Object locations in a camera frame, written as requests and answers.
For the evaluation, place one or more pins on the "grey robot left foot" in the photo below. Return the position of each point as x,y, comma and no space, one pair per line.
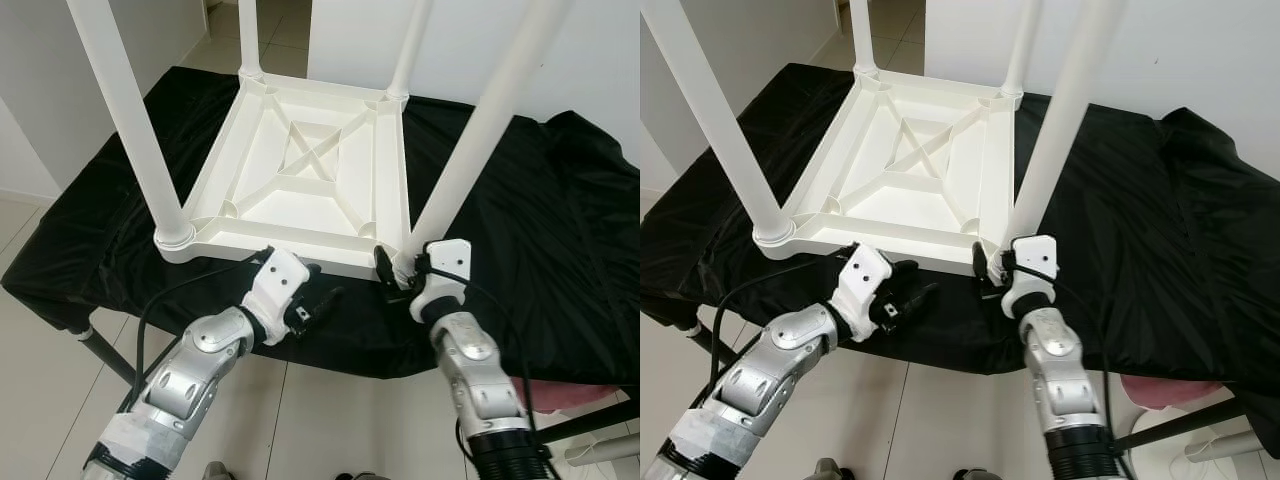
828,470
215,472

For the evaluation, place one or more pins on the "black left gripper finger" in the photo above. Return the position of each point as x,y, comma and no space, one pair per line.
326,299
905,266
919,296
312,268

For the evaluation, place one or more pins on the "white plastic table leg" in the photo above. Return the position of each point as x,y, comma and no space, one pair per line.
480,130
248,35
1065,120
862,35
410,45
715,120
1025,45
125,110

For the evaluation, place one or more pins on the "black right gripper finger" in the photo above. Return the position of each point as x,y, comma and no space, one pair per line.
384,264
980,261

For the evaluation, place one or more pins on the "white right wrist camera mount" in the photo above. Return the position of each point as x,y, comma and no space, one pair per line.
1032,258
445,262

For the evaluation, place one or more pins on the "grey robot foot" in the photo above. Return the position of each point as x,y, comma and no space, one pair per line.
360,476
828,470
975,474
215,472

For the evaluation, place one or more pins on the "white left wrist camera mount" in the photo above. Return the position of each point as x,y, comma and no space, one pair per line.
275,285
862,280

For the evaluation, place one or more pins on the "white plastic table top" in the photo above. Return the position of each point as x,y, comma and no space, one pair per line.
300,190
900,180

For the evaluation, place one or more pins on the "grey robot right foot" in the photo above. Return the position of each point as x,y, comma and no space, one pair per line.
360,476
975,474

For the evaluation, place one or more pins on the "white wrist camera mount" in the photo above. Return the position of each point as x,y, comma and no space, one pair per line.
1032,258
862,280
275,285
445,262

